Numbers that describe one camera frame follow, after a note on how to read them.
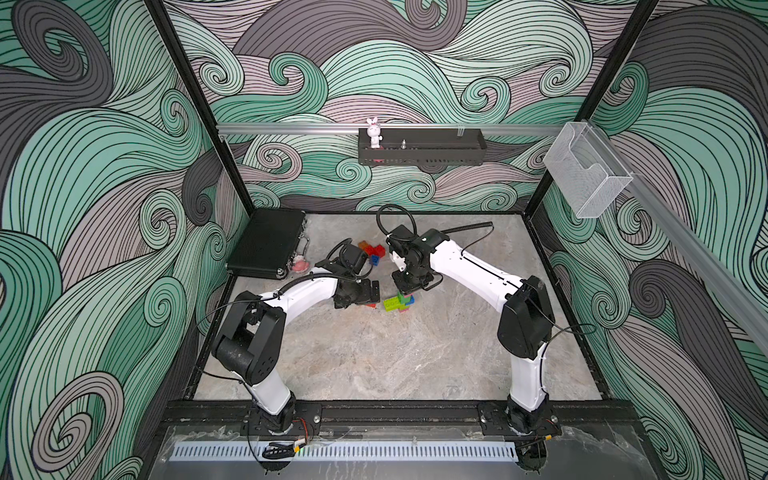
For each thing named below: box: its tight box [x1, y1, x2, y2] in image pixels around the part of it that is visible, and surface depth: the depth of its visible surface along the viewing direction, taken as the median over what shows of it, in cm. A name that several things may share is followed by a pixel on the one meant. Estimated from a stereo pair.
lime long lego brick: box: [383, 296, 407, 312], surface depth 92 cm
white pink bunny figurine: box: [367, 117, 383, 149], surface depth 92 cm
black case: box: [227, 208, 306, 280], surface depth 105 cm
